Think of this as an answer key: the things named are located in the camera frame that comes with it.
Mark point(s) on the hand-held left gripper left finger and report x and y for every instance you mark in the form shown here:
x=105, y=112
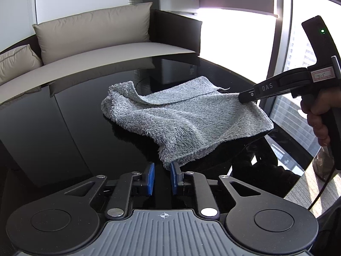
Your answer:
x=150, y=178

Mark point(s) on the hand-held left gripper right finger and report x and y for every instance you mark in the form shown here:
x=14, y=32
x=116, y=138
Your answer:
x=174, y=178

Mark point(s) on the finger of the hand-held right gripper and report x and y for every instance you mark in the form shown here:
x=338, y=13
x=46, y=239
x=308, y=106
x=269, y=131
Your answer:
x=266, y=88

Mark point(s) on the grey fluffy towel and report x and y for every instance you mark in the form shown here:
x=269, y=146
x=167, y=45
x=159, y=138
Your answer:
x=186, y=117

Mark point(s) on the person's right hand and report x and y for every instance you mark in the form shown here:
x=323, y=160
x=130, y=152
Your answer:
x=317, y=114

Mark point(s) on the dark brown sofa beige seat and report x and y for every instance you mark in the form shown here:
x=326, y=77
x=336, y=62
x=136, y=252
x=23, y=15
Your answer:
x=106, y=53

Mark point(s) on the large beige sofa cushion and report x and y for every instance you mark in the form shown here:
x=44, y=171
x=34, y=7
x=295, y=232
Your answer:
x=93, y=32

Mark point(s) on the small beige sofa cushion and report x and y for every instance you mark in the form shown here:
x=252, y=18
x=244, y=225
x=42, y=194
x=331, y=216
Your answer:
x=16, y=62

